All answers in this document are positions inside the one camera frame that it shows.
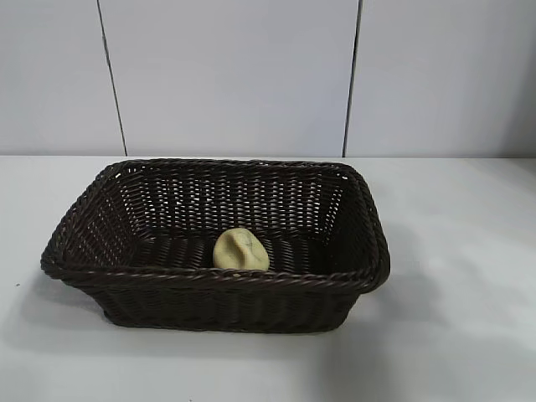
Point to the dark brown woven basket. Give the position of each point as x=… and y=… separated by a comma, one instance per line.
x=209, y=301

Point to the pale yellow egg yolk pastry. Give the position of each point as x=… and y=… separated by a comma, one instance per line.
x=234, y=255

